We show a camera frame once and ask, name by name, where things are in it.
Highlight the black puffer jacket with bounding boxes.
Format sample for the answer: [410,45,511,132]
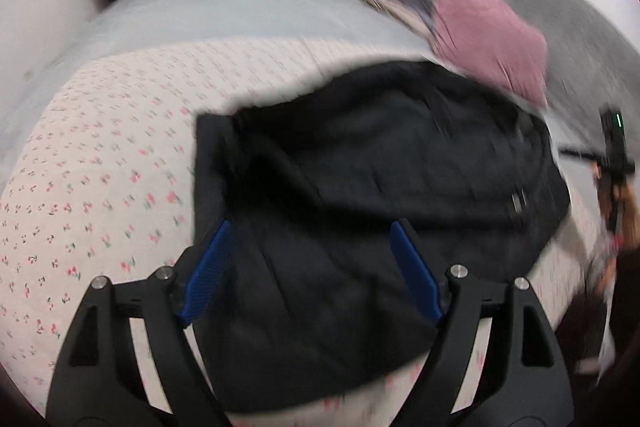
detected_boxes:
[193,61,570,414]

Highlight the stack of folded clothes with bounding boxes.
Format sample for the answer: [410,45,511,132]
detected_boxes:
[362,0,437,39]

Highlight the person's right hand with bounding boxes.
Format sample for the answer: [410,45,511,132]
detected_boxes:
[593,164,639,251]

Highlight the grey quilted headboard cushion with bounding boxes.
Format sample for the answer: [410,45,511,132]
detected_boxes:
[504,0,639,156]

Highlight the pink velvet pillow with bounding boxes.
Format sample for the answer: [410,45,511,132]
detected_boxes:
[425,0,548,107]

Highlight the cherry print bed sheet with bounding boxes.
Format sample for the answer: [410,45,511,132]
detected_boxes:
[0,37,616,427]

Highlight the light blue quilted blanket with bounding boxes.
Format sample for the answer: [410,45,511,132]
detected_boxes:
[1,0,427,179]

